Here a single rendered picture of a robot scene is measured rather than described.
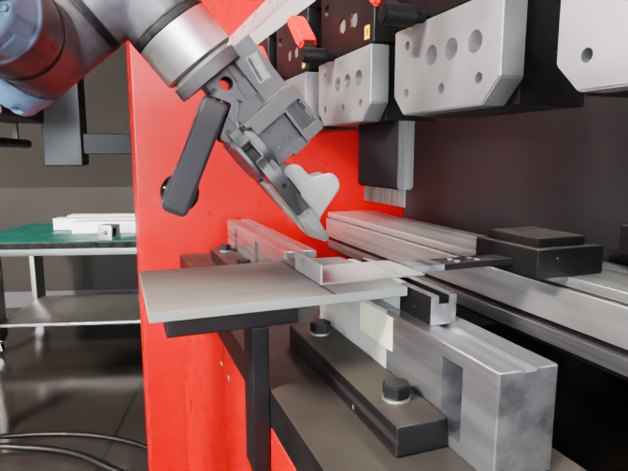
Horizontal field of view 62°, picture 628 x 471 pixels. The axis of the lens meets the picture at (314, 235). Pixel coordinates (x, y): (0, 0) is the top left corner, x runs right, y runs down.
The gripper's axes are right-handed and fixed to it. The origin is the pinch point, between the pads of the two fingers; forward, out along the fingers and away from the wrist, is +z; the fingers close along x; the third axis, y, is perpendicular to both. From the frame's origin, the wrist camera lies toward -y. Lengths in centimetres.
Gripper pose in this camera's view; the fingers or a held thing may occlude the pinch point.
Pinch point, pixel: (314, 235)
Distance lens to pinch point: 55.9
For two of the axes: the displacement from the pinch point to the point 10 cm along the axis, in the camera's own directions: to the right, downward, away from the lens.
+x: -3.1, -1.4, 9.4
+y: 7.3, -6.7, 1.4
